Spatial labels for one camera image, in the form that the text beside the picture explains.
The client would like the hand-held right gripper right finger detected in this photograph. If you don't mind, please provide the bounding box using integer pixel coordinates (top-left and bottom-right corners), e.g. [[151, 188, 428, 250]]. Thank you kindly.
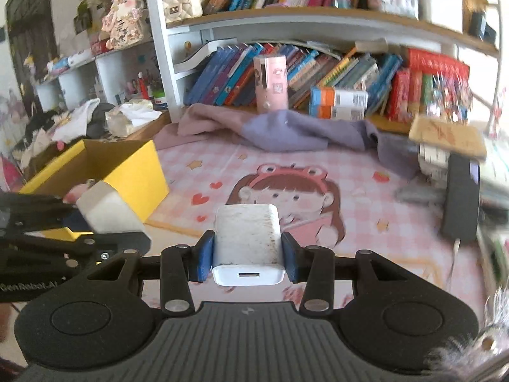
[[281, 231, 403, 314]]

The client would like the white tissue pack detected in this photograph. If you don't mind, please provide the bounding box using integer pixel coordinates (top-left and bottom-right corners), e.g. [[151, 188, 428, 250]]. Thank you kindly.
[[105, 101, 162, 137]]

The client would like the grey fluffy fabric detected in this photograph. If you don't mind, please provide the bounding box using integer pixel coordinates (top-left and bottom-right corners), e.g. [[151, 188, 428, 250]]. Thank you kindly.
[[425, 286, 509, 382]]

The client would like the yellow cardboard box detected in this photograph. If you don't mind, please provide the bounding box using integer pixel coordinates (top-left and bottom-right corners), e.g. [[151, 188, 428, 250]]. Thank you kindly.
[[18, 138, 171, 243]]

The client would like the pink cylindrical tumbler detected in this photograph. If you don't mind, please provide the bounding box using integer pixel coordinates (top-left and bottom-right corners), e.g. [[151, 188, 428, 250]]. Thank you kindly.
[[254, 55, 289, 114]]

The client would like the pink checked printed tablecloth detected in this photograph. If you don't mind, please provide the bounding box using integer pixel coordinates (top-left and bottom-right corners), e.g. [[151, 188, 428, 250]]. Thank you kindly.
[[139, 133, 502, 312]]

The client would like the wooden board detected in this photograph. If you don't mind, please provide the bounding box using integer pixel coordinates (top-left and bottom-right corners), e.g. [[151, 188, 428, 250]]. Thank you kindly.
[[408, 115, 488, 159]]

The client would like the purple cloth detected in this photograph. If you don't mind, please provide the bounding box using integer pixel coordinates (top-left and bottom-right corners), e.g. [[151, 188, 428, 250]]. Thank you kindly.
[[153, 103, 418, 180]]

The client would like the white USB charger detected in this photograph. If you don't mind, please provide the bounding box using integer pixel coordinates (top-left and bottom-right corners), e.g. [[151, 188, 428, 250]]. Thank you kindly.
[[212, 204, 287, 288]]

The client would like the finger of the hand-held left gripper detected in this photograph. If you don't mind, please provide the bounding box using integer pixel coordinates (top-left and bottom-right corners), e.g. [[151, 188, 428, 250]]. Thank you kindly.
[[0, 231, 152, 268], [0, 192, 94, 235]]

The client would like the white rectangular block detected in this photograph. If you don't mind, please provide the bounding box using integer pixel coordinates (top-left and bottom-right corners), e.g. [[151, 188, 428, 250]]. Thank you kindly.
[[75, 180, 149, 235]]

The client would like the white wooden bookshelf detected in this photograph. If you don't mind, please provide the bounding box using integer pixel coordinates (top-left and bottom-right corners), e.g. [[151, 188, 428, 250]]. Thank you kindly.
[[142, 0, 502, 138]]

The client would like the pile of clothes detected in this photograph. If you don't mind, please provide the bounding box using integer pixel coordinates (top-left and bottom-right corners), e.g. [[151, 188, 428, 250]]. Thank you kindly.
[[20, 97, 117, 152]]

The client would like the white quilted handbag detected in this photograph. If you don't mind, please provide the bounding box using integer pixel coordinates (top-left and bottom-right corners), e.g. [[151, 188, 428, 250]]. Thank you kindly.
[[161, 0, 203, 24]]

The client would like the low white shelf unit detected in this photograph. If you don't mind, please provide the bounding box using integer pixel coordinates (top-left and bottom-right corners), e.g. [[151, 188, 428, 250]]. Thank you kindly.
[[35, 39, 170, 113]]

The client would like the white storage bin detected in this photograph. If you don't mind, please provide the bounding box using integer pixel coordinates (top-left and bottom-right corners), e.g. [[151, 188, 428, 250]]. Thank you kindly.
[[417, 0, 465, 33]]

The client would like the floral pink backpack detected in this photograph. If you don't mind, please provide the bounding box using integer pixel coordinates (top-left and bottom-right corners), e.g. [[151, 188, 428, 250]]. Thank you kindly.
[[101, 0, 144, 50]]

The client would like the orange and blue carton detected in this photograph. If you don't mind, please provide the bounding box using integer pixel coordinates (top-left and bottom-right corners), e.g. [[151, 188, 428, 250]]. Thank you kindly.
[[309, 87, 368, 121]]

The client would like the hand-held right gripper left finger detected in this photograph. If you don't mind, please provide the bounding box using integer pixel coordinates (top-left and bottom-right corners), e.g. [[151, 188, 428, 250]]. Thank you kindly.
[[81, 230, 216, 314]]

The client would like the black door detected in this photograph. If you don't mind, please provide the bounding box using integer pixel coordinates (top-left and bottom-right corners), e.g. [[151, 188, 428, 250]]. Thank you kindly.
[[4, 0, 59, 85]]

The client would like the row of leaning books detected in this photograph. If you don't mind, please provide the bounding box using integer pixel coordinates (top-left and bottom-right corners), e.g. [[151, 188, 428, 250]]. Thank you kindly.
[[185, 42, 474, 125]]

